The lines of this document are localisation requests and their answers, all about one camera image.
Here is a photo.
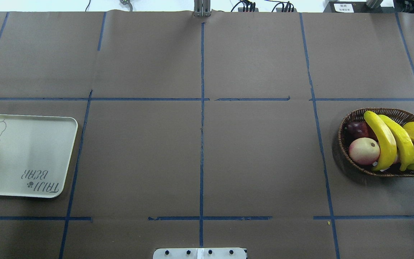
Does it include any white mounting pillar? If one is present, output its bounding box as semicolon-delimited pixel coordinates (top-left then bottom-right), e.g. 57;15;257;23
153;247;248;259

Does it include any cream bear tray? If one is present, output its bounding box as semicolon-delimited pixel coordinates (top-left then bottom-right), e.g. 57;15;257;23
0;114;78;198

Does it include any black box with label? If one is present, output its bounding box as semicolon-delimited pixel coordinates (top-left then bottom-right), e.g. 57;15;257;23
323;1;369;13

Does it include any brown wicker basket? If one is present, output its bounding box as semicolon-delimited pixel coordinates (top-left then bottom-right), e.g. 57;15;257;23
332;108;414;177

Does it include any aluminium frame post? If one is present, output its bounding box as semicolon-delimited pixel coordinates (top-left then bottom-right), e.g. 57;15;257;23
193;0;211;17

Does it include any dark red apple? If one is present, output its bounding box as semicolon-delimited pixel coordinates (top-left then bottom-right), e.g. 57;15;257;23
346;121;378;141

